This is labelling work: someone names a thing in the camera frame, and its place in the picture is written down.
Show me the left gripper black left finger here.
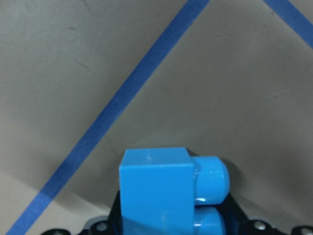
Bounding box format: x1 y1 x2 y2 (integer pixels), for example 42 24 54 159
41 190 123 235

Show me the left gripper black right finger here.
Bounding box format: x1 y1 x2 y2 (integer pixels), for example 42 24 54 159
220 193 313 235

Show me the blue toy block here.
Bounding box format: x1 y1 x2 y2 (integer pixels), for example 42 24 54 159
119 147 230 235

